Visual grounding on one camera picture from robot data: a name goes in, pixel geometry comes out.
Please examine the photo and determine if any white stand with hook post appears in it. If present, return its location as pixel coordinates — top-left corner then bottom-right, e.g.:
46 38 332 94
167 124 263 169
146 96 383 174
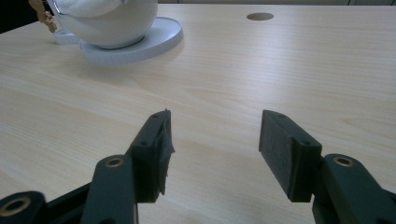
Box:
54 16 184 67

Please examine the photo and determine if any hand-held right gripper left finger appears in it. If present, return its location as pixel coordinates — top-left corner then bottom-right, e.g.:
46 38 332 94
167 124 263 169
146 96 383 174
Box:
125 108 176 204

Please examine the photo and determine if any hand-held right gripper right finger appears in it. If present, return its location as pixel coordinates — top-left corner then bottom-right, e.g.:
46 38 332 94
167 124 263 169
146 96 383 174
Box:
258 109 323 203

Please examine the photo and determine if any keychain with brown bear charm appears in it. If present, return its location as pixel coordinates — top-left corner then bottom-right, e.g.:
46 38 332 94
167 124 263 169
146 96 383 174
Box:
28 0 58 34

